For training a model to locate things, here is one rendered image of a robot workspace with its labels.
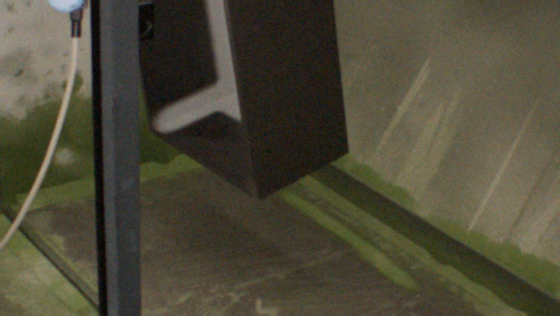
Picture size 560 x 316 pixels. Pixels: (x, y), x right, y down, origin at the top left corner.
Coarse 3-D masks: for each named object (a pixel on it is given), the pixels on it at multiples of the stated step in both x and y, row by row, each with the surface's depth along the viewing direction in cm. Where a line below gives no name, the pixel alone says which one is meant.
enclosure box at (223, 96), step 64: (192, 0) 362; (256, 0) 301; (320, 0) 315; (192, 64) 371; (256, 64) 309; (320, 64) 324; (192, 128) 369; (256, 128) 318; (320, 128) 333; (256, 192) 327
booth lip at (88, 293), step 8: (8, 208) 407; (8, 216) 404; (16, 216) 401; (24, 224) 396; (24, 232) 393; (32, 232) 391; (32, 240) 388; (40, 240) 386; (40, 248) 383; (48, 248) 381; (48, 256) 378; (56, 256) 377; (56, 264) 374; (64, 264) 372; (64, 272) 369; (72, 272) 368; (72, 280) 365; (80, 280) 364; (80, 288) 361; (88, 288) 359; (88, 296) 356; (96, 296) 355; (96, 304) 352
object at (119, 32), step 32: (128, 0) 182; (128, 32) 184; (128, 64) 186; (128, 96) 189; (128, 128) 191; (128, 160) 194; (128, 192) 196; (128, 224) 199; (128, 256) 201; (128, 288) 204
